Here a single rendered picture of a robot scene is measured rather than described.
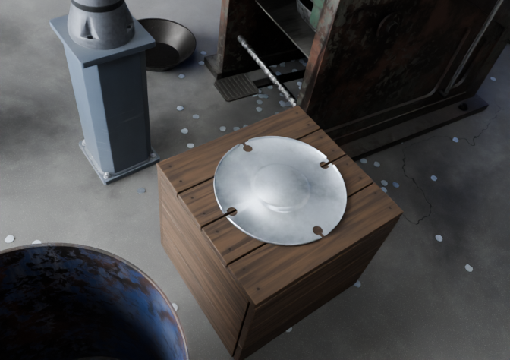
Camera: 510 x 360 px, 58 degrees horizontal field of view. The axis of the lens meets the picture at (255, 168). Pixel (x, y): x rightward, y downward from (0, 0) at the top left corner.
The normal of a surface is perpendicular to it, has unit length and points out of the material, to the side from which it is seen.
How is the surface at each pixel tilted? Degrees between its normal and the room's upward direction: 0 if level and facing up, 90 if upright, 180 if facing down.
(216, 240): 0
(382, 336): 0
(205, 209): 0
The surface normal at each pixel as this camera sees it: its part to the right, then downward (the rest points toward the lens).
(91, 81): -0.15, 0.75
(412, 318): 0.13, -0.63
